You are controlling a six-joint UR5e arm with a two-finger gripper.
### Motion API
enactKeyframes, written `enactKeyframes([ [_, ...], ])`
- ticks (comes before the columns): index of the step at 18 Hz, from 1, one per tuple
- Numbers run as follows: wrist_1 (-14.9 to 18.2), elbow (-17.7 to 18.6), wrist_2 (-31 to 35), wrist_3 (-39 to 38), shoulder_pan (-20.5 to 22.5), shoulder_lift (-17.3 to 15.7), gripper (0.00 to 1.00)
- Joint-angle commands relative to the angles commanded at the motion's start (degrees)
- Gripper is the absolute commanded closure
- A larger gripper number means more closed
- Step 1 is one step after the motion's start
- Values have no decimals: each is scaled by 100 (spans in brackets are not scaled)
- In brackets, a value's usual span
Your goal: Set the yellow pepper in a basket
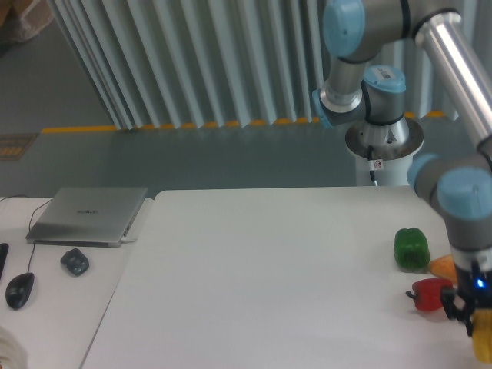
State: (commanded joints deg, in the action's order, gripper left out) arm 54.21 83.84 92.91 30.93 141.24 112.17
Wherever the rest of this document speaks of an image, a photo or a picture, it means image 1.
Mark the yellow floor tape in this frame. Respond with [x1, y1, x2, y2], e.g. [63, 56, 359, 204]
[41, 111, 446, 134]

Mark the orange croissant bread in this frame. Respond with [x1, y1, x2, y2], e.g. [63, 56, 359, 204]
[428, 254, 458, 285]

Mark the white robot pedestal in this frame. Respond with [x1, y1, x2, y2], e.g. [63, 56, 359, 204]
[345, 117, 424, 186]

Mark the dark grey earbuds case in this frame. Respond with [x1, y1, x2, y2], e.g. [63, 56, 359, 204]
[60, 248, 90, 277]

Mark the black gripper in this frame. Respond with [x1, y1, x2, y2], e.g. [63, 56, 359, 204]
[440, 261, 491, 337]

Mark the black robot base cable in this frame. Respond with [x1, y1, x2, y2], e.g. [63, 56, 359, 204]
[367, 145, 380, 187]

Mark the green bell pepper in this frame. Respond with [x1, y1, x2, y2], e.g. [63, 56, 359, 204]
[394, 228, 430, 271]

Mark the silver closed laptop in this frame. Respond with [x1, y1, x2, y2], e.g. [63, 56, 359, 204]
[25, 187, 147, 247]

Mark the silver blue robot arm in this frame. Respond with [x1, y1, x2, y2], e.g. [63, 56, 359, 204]
[313, 1, 491, 338]

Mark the orange floor sign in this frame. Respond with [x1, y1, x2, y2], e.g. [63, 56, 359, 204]
[0, 133, 38, 161]

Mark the black computer mouse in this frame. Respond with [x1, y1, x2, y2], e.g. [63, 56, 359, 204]
[5, 272, 35, 311]

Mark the black mouse cable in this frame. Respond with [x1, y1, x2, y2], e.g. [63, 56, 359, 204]
[0, 194, 54, 274]

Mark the black keyboard edge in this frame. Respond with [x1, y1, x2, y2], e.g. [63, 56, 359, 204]
[0, 243, 9, 278]

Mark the brown cardboard box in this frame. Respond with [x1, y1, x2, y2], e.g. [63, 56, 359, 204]
[1, 0, 54, 45]

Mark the red bell pepper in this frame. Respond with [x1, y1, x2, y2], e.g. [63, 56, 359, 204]
[405, 278, 454, 311]

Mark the white corrugated partition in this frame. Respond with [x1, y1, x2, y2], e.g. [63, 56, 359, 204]
[48, 0, 492, 130]

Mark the yellow bell pepper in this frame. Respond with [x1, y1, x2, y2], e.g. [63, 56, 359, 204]
[471, 308, 492, 364]

